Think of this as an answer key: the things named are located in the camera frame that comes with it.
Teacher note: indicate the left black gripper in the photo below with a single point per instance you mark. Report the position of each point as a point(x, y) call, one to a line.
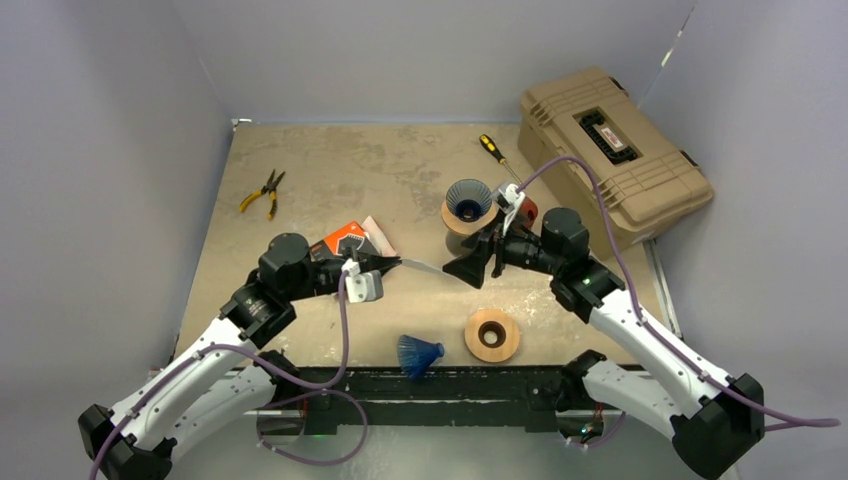
point(380, 263)

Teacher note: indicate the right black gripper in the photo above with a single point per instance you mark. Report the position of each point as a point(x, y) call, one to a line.
point(471, 267)

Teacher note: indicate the orange coffee filter box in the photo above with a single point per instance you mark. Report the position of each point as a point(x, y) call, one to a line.
point(363, 237)

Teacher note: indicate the blue glass dripper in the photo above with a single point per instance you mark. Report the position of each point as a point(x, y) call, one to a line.
point(415, 356)
point(468, 200)

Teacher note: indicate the red black coffee carafe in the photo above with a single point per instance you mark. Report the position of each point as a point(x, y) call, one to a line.
point(527, 214)

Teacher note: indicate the grey glass carafe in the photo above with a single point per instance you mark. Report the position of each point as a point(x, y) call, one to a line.
point(454, 244)

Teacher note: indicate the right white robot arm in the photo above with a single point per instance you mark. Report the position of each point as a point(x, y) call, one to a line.
point(711, 417)

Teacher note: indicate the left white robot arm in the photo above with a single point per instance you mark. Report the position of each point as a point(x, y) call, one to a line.
point(225, 373)

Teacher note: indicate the yellow black screwdriver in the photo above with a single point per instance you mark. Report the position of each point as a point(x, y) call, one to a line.
point(489, 145)

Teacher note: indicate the tan plastic tool case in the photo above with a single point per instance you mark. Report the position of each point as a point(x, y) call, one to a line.
point(626, 180)

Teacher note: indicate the yellow handled pliers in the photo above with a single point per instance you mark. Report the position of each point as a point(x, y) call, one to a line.
point(268, 189)

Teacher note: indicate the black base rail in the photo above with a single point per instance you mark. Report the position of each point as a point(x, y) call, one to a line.
point(535, 399)

